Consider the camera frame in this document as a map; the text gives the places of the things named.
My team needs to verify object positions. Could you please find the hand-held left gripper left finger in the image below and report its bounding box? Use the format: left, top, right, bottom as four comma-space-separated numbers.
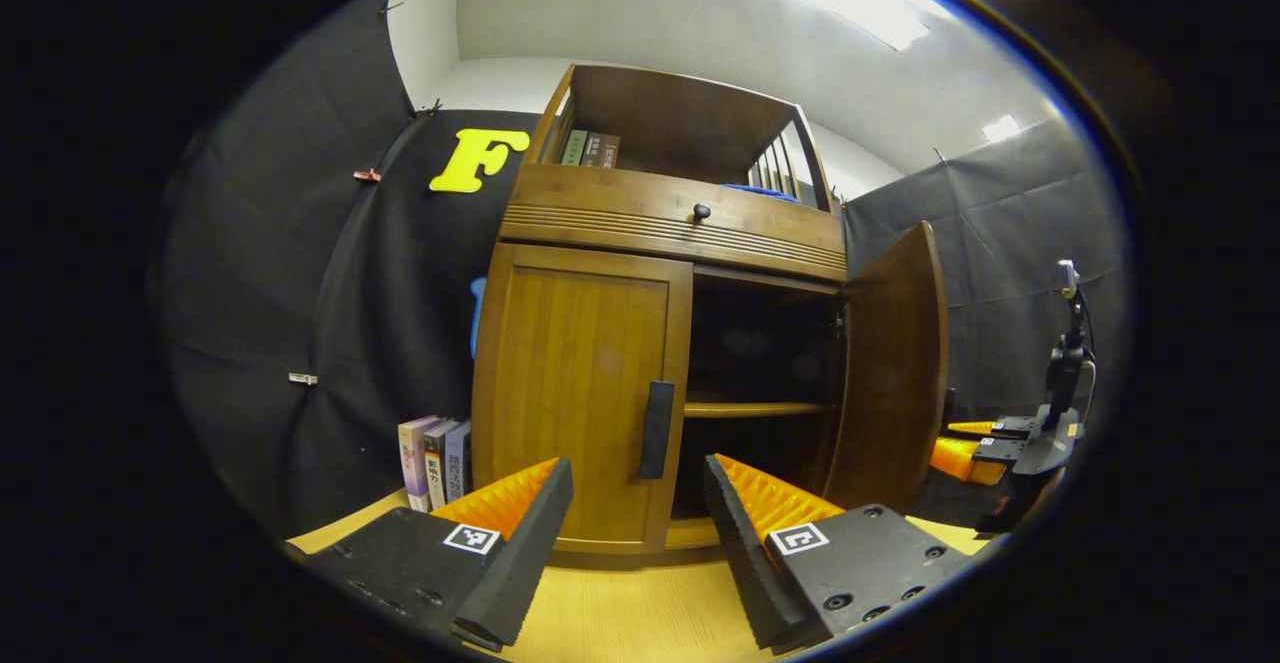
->
285, 458, 576, 649

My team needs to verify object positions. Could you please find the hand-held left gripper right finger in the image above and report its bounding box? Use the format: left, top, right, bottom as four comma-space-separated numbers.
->
703, 453, 977, 657

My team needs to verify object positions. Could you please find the wooden shoe cabinet door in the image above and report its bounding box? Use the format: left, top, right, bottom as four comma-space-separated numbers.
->
824, 221, 950, 515
471, 242, 695, 555

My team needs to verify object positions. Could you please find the black door handle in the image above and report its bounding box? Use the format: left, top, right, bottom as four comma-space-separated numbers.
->
639, 381, 677, 481

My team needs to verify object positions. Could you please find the wooden double-door shoe cabinet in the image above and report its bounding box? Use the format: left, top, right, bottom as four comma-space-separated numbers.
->
470, 63, 951, 571

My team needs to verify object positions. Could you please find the blue grey book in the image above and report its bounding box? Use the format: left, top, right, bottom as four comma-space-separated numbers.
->
444, 419, 474, 503

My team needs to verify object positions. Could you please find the grey white book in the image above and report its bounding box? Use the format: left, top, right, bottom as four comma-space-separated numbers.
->
422, 420, 462, 510

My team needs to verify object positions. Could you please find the pale pink book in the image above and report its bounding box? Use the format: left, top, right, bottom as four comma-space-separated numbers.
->
397, 415, 442, 513

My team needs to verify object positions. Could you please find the blue cloth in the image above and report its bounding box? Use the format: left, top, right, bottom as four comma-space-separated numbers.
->
724, 183, 802, 205

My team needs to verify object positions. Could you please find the black backdrop cloth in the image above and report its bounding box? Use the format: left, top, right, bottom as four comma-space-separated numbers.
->
148, 0, 1133, 546

